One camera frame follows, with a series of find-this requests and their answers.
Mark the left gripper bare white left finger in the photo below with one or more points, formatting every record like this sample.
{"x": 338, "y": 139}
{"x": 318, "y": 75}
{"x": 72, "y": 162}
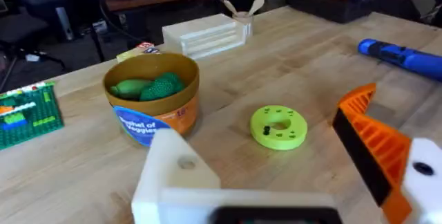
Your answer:
{"x": 172, "y": 175}

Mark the left gripper white orange right finger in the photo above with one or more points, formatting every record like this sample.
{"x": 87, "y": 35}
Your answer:
{"x": 383, "y": 148}

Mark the blue electric screwdriver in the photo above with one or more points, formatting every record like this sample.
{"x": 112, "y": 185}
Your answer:
{"x": 407, "y": 58}

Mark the small black screw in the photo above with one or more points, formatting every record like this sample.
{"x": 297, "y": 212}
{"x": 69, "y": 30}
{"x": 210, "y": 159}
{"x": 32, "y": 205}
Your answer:
{"x": 266, "y": 130}

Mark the brown toy tub with vegetables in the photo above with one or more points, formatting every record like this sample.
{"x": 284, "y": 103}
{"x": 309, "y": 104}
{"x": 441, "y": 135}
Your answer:
{"x": 152, "y": 110}

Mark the black crate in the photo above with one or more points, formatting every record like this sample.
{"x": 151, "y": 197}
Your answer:
{"x": 328, "y": 8}

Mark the green disc with holes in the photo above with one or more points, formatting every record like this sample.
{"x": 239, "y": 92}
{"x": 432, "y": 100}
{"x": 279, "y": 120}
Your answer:
{"x": 293, "y": 137}

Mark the small yellow and red box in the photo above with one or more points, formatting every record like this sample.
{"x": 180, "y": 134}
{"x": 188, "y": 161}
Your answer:
{"x": 134, "y": 52}

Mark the white slotted box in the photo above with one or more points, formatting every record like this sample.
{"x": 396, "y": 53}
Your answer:
{"x": 203, "y": 34}

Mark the green board with toy blocks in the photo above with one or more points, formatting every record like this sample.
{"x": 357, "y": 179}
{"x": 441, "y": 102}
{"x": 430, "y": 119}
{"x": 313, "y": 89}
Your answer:
{"x": 27, "y": 120}

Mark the clear cup with wooden spoons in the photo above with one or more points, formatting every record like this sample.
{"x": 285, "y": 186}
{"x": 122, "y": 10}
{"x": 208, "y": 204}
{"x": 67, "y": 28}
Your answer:
{"x": 244, "y": 18}

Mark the dark wooden side table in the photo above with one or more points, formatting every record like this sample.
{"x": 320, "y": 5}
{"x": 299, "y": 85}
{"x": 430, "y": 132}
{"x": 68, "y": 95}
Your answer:
{"x": 155, "y": 1}

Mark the black office chair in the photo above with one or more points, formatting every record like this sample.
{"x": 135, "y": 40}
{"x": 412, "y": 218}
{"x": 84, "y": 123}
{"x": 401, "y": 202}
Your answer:
{"x": 41, "y": 13}

